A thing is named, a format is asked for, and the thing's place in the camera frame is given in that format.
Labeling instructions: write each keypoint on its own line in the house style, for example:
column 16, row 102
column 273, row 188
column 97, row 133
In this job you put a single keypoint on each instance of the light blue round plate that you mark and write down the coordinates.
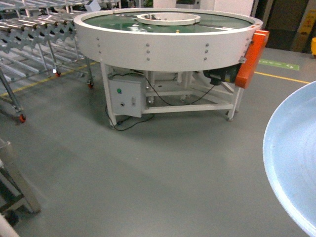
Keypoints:
column 289, row 155

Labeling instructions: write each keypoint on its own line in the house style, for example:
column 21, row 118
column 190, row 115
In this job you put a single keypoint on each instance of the white electrical control box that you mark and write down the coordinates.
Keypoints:
column 128, row 95

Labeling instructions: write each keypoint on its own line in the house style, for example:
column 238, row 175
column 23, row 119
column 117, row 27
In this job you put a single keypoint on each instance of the white round rotary table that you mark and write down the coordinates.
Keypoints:
column 190, row 58

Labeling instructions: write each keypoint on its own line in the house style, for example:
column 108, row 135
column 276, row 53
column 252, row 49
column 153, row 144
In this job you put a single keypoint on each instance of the orange motor guard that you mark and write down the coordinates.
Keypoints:
column 253, row 55

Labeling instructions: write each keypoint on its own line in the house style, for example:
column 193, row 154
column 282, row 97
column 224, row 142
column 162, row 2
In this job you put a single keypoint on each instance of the expandable roller conveyor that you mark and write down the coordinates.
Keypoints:
column 37, row 38

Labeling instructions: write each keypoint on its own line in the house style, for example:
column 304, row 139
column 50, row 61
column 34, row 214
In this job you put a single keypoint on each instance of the stainless steel cart leg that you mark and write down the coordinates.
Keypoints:
column 15, row 191

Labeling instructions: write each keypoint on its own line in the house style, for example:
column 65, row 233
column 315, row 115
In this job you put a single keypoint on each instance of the yellow wet floor sign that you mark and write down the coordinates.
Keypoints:
column 308, row 22

